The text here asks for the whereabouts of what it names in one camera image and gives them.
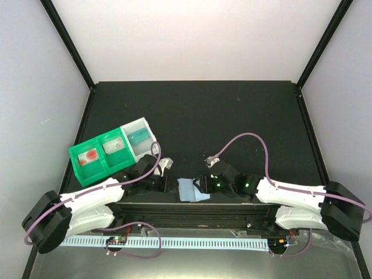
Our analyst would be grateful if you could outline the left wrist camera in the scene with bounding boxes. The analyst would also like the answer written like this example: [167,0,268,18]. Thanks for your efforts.
[153,158,173,177]

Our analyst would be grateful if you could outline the right black frame post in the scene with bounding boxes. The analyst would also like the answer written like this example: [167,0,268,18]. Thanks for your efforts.
[296,0,353,90]

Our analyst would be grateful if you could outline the clear white bin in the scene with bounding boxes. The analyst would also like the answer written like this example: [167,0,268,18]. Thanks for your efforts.
[120,117,159,162]

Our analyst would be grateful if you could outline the left black frame post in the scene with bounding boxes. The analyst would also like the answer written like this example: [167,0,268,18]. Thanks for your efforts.
[40,0,95,90]

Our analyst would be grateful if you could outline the black frame post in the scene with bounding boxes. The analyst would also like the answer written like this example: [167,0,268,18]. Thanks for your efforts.
[40,0,95,90]
[296,0,353,90]

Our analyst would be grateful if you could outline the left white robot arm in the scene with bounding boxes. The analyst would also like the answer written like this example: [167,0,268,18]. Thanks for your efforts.
[22,155,178,254]

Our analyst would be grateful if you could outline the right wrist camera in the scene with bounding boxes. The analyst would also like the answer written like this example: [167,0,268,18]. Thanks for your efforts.
[205,156,220,169]

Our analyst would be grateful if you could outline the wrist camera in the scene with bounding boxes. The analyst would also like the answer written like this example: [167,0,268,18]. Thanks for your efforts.
[153,158,173,177]
[205,156,220,169]

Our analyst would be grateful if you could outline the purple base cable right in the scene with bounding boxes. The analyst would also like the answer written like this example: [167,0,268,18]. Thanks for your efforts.
[269,228,314,259]

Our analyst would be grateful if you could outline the red circle card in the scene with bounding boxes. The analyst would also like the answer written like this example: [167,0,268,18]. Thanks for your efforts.
[78,148,99,166]

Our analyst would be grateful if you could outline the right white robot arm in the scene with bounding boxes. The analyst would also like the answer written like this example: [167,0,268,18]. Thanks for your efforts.
[193,159,365,242]

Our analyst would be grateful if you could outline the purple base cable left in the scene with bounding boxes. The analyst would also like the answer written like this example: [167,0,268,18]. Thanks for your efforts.
[104,220,163,259]

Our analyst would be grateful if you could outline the black aluminium rail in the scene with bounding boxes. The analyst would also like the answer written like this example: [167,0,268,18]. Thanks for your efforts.
[118,203,284,234]

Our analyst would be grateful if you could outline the teal VIP card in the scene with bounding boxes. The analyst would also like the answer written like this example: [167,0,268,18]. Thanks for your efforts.
[127,127,150,146]

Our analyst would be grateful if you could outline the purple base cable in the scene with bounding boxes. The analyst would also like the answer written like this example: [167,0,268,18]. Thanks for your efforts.
[269,228,314,259]
[104,220,163,259]

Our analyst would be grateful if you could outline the small circuit board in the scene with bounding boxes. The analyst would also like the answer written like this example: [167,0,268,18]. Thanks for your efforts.
[106,236,127,245]

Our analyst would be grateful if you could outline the white slotted cable duct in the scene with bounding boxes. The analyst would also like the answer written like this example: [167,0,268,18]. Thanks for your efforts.
[61,235,269,252]

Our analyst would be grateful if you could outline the white floral card in bin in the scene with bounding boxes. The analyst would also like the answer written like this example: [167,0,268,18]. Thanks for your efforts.
[102,137,126,155]

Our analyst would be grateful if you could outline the green divided bin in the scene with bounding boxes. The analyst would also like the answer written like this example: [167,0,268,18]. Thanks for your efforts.
[69,128,135,187]

